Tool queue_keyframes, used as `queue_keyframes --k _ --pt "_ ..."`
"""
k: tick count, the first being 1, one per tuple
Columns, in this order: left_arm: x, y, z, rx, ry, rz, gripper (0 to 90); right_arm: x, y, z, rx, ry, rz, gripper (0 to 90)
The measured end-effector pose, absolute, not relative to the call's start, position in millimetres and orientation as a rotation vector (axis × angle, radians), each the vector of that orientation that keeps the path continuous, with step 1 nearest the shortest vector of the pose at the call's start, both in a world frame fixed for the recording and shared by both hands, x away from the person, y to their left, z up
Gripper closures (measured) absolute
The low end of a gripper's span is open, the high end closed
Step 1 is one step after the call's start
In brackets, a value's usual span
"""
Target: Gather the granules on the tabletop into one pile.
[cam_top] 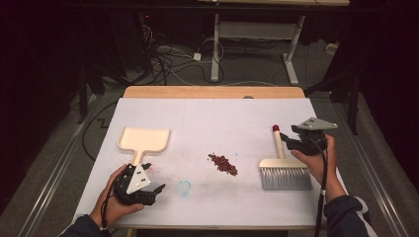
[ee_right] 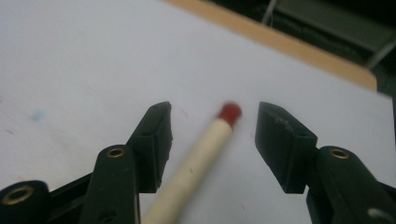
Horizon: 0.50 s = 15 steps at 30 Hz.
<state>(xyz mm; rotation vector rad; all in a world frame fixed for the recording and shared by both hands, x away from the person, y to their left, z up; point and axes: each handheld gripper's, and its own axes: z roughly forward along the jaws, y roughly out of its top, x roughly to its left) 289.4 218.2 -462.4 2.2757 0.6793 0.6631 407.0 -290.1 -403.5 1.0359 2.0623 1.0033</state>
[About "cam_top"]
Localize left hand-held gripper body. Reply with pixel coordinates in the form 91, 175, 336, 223
113, 163, 157, 206

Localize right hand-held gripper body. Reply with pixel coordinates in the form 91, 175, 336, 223
291, 117, 339, 156

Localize cream plastic dustpan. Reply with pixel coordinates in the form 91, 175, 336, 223
117, 126, 172, 167

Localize cream hand brush grey bristles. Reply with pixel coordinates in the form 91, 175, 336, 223
259, 123, 313, 192

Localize pile of red and green beans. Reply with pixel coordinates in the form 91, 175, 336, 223
207, 152, 239, 177

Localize person's right hand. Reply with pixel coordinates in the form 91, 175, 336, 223
291, 132, 344, 202

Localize person's left hand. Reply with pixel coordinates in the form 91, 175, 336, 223
90, 164, 146, 229

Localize black stand leg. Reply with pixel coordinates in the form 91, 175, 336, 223
76, 62, 107, 125
304, 73, 361, 136

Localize white table mat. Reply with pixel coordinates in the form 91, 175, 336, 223
73, 97, 349, 228

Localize wooden table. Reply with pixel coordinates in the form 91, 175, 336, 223
113, 86, 317, 237

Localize dark device with red light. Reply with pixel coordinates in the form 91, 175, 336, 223
137, 12, 156, 67

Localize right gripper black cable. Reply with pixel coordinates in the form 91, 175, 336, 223
305, 136, 330, 237

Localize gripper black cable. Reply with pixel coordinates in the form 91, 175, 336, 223
305, 136, 330, 237
100, 177, 125, 237

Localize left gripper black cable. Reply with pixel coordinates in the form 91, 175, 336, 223
100, 177, 125, 237

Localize thin black floor cable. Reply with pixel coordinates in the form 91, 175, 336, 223
82, 100, 119, 163

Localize metal floor rail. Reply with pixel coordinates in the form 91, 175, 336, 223
342, 98, 411, 237
16, 95, 103, 237

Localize tangle of black floor cables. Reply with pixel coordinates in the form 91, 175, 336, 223
141, 23, 226, 87

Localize white desk frame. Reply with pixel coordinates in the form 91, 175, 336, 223
197, 0, 351, 86

